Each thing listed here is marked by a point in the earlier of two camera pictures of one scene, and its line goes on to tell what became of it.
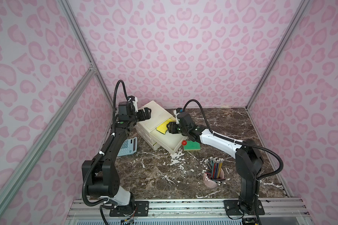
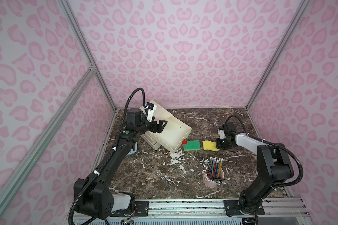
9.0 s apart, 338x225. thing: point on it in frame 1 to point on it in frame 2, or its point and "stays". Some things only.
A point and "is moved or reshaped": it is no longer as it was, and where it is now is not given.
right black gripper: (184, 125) to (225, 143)
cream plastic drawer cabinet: (147, 130) stays
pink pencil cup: (212, 183) stays
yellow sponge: (163, 127) is moved or reshaped
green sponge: (190, 145) stays
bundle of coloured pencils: (213, 166) stays
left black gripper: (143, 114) to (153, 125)
